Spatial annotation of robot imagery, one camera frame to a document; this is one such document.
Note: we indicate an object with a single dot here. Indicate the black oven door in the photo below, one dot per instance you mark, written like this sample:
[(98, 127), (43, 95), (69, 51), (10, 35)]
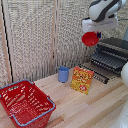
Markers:
[(100, 77)]

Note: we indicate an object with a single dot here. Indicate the blue plastic cup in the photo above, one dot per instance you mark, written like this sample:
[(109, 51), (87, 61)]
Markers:
[(63, 74)]

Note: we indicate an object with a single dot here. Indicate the orange yellow food box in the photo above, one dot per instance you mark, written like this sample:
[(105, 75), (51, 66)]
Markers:
[(82, 80)]

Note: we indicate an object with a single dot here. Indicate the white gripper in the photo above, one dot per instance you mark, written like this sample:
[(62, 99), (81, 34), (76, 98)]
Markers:
[(100, 25)]

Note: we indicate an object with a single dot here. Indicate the black toaster oven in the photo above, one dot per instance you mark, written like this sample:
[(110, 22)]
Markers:
[(115, 46)]

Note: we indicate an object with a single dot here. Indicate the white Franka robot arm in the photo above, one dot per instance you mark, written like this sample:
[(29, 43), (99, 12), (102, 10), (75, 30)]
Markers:
[(105, 8)]

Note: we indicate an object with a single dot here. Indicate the red plastic bowl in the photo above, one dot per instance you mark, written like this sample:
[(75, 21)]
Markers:
[(90, 39)]

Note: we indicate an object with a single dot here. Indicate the red plastic shopping basket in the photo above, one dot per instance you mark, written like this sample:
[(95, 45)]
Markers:
[(26, 105)]

